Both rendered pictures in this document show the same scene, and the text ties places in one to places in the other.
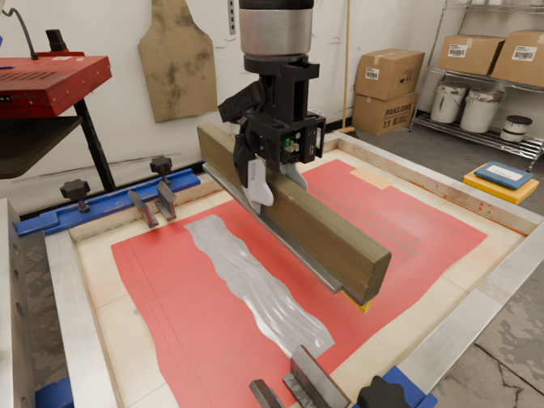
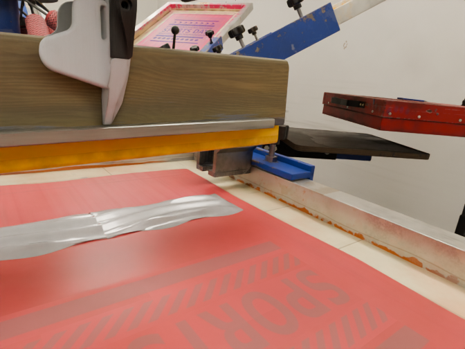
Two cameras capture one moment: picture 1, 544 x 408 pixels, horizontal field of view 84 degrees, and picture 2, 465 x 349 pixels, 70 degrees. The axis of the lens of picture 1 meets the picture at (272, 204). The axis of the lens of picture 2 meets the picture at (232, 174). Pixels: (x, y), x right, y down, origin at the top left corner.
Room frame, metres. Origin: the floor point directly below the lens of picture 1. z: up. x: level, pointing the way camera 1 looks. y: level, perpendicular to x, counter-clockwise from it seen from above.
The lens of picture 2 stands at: (0.48, -0.29, 1.12)
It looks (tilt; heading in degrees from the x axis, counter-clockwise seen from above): 16 degrees down; 87
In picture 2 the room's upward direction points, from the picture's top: 6 degrees clockwise
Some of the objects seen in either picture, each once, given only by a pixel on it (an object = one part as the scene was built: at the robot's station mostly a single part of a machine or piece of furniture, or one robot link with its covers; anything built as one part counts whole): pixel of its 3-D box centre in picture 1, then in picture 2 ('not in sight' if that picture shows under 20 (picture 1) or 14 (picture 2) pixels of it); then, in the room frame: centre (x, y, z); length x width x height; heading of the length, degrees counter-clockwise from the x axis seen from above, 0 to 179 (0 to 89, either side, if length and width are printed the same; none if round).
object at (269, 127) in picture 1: (279, 112); not in sight; (0.36, -0.01, 1.23); 0.09 x 0.08 x 0.12; 36
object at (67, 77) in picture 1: (27, 82); (423, 114); (1.22, 0.94, 1.06); 0.61 x 0.46 x 0.12; 6
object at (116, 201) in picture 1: (131, 207); (238, 163); (0.51, 0.30, 0.98); 0.30 x 0.05 x 0.07; 126
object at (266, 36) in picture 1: (278, 34); not in sight; (0.36, -0.01, 1.31); 0.08 x 0.08 x 0.05
